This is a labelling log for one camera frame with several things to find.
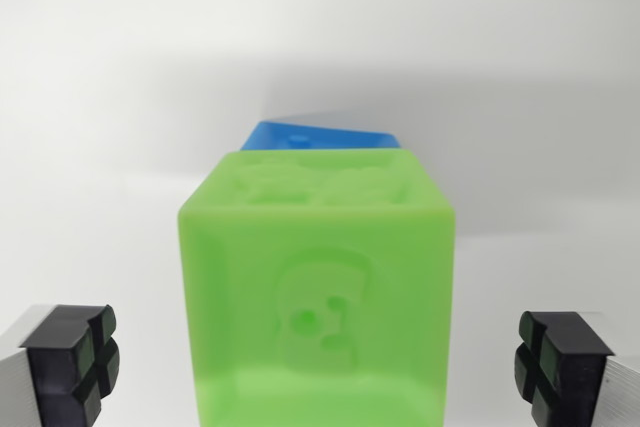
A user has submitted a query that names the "gripper left finger with silver black pad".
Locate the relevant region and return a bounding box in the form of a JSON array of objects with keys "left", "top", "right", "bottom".
[{"left": 0, "top": 303, "right": 121, "bottom": 427}]

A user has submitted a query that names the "gripper right finger with silver black pad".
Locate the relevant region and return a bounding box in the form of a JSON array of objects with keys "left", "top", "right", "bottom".
[{"left": 513, "top": 310, "right": 640, "bottom": 427}]

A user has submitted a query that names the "green embossed cube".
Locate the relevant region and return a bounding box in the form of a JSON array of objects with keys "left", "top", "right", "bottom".
[{"left": 177, "top": 148, "right": 456, "bottom": 427}]

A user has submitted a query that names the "blue embossed cube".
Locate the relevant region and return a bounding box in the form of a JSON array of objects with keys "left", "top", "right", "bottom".
[{"left": 239, "top": 119, "right": 404, "bottom": 153}]

